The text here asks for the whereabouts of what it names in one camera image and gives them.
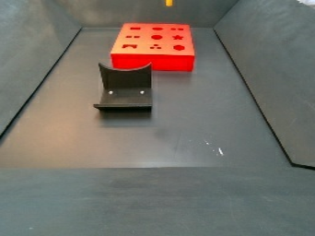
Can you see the yellow square-circle peg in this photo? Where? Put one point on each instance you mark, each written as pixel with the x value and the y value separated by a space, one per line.
pixel 168 2

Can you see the black curved holder stand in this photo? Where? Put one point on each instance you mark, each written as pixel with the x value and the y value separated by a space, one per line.
pixel 125 88

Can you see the red shape-sorter block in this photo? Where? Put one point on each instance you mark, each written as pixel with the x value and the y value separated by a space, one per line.
pixel 163 45

